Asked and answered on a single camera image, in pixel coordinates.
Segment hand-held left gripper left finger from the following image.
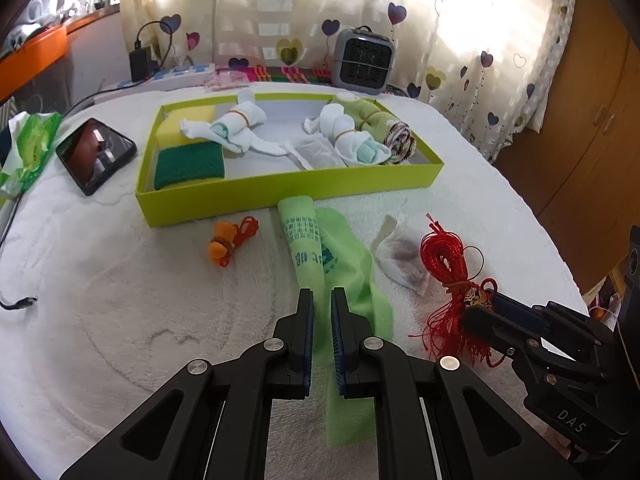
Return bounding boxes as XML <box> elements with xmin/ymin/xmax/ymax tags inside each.
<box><xmin>60</xmin><ymin>287</ymin><xmax>315</xmax><ymax>480</ymax></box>

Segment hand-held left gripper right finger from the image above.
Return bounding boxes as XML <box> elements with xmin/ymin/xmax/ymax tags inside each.
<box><xmin>331</xmin><ymin>287</ymin><xmax>581</xmax><ymax>480</ymax></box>

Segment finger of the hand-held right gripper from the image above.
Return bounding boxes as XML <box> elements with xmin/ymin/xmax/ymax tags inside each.
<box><xmin>491</xmin><ymin>292</ymin><xmax>619</xmax><ymax>357</ymax></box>
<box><xmin>461</xmin><ymin>305</ymin><xmax>609</xmax><ymax>380</ymax></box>

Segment green plastic bag roll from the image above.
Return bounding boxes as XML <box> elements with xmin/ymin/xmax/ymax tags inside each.
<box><xmin>277</xmin><ymin>195</ymin><xmax>395</xmax><ymax>447</ymax></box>

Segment red string bundle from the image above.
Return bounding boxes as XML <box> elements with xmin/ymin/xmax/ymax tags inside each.
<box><xmin>407</xmin><ymin>212</ymin><xmax>501</xmax><ymax>366</ymax></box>

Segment white sachet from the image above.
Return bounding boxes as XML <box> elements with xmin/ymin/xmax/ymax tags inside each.
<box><xmin>370</xmin><ymin>214</ymin><xmax>432</xmax><ymax>295</ymax></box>
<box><xmin>285</xmin><ymin>135</ymin><xmax>348</xmax><ymax>171</ymax></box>

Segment lime green cardboard box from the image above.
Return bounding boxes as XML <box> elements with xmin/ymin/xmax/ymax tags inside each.
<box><xmin>135</xmin><ymin>91</ymin><xmax>445</xmax><ymax>228</ymax></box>

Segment yellow sponge green scrub pad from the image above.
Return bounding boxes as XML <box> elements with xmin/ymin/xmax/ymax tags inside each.
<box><xmin>152</xmin><ymin>142</ymin><xmax>226</xmax><ymax>191</ymax></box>

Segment white sock bundle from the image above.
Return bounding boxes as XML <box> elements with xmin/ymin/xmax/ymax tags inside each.
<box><xmin>302</xmin><ymin>104</ymin><xmax>393</xmax><ymax>167</ymax></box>
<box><xmin>179</xmin><ymin>91</ymin><xmax>291</xmax><ymax>157</ymax></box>

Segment wooden wardrobe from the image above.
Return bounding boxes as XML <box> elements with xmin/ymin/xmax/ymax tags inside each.
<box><xmin>492</xmin><ymin>0</ymin><xmax>640</xmax><ymax>311</ymax></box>

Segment rolled green towel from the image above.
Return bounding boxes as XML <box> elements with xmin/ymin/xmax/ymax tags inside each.
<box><xmin>336</xmin><ymin>92</ymin><xmax>417</xmax><ymax>165</ymax></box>

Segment colourful striped mat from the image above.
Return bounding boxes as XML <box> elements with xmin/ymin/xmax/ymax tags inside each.
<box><xmin>230</xmin><ymin>62</ymin><xmax>421</xmax><ymax>98</ymax></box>

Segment pink packet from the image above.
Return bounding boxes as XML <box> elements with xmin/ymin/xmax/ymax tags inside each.
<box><xmin>204</xmin><ymin>69</ymin><xmax>251</xmax><ymax>93</ymax></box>

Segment grey small heater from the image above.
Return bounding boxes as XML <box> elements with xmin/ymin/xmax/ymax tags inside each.
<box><xmin>331</xmin><ymin>26</ymin><xmax>397</xmax><ymax>96</ymax></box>

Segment black smartphone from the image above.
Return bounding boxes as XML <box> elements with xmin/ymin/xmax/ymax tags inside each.
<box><xmin>55</xmin><ymin>118</ymin><xmax>138</xmax><ymax>197</ymax></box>

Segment white blue power strip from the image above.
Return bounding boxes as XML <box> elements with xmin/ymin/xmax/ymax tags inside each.
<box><xmin>107</xmin><ymin>62</ymin><xmax>217</xmax><ymax>92</ymax></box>

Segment heart print curtain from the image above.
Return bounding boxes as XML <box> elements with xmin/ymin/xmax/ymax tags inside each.
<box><xmin>120</xmin><ymin>0</ymin><xmax>581</xmax><ymax>136</ymax></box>

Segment black charger plug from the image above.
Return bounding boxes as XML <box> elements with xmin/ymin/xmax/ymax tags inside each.
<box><xmin>129</xmin><ymin>47</ymin><xmax>153</xmax><ymax>82</ymax></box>

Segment green tissue packet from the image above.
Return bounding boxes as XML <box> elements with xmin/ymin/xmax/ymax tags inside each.
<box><xmin>0</xmin><ymin>111</ymin><xmax>63</xmax><ymax>198</ymax></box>

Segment orange ledge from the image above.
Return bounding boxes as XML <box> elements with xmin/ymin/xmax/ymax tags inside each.
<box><xmin>0</xmin><ymin>25</ymin><xmax>68</xmax><ymax>101</ymax></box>

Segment orange earplugs with cord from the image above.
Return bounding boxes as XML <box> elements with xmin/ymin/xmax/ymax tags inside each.
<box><xmin>209</xmin><ymin>216</ymin><xmax>261</xmax><ymax>267</ymax></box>

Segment black charging cable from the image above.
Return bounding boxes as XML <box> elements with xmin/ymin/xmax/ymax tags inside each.
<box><xmin>0</xmin><ymin>20</ymin><xmax>176</xmax><ymax>311</ymax></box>

